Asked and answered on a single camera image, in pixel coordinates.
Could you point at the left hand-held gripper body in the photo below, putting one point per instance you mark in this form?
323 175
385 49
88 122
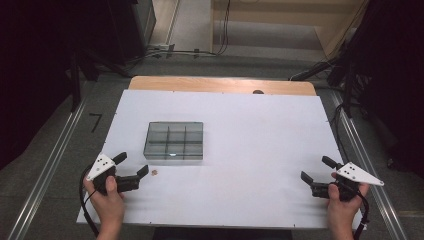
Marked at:
100 165

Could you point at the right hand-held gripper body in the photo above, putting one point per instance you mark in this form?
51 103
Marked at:
356 175

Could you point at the clear plastic compartment box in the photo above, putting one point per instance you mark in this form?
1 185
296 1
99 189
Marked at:
173 140

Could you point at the person's right hand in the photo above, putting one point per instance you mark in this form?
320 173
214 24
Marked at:
341 213

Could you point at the person's left hand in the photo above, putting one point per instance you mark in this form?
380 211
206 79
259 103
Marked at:
108 206

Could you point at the dark curtain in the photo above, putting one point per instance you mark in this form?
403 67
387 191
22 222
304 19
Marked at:
400 83
30 66

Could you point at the wooden table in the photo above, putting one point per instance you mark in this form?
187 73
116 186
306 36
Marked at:
200 85

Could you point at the black cabinet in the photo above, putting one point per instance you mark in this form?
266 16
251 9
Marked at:
133 30

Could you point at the beige wooden furniture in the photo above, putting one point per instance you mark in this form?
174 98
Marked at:
273 11

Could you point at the metal floor rail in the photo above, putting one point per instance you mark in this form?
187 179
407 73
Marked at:
50 168
388 213

